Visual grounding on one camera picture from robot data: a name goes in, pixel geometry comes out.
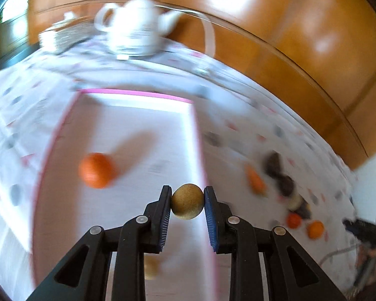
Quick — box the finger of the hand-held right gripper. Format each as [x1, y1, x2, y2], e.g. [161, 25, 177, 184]
[342, 219, 364, 234]

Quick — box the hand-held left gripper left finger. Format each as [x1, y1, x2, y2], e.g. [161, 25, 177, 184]
[27, 185, 173, 301]

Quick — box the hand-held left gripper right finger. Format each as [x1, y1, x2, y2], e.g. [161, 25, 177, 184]
[204, 186, 348, 301]

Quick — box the small tan round fruit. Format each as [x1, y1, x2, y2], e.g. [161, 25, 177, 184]
[170, 183, 205, 220]
[143, 255, 161, 281]

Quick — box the small orange with stem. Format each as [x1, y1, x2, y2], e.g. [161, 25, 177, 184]
[307, 220, 326, 240]

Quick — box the red tomato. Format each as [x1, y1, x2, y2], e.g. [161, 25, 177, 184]
[286, 213, 302, 229]

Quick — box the small carrot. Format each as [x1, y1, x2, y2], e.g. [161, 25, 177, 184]
[245, 163, 268, 196]

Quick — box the large orange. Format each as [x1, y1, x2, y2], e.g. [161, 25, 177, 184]
[78, 152, 117, 189]

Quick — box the large dark brown fruit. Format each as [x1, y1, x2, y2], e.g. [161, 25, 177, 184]
[261, 151, 284, 176]

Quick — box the pink-rimmed white tray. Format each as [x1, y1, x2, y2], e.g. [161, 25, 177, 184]
[30, 88, 226, 301]

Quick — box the person's right hand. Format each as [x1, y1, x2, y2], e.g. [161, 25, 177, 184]
[354, 246, 376, 290]

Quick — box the dark fruit with beige top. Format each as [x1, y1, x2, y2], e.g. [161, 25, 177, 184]
[288, 194, 312, 220]

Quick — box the small dark brown fruit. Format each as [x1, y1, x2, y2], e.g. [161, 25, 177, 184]
[277, 176, 297, 198]

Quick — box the metal kettle base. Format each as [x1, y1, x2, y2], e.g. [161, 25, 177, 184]
[108, 45, 160, 61]

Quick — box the white floral electric kettle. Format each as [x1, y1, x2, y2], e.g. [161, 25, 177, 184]
[94, 0, 184, 54]

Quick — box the ornate silver tissue box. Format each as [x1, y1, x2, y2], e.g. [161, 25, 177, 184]
[39, 11, 91, 54]

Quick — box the wooden glass door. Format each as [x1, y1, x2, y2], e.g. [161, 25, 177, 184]
[0, 0, 32, 66]

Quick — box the thin grey cable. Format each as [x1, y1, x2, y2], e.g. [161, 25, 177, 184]
[320, 246, 361, 265]

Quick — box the white kettle power cord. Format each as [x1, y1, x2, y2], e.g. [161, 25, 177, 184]
[201, 19, 215, 55]

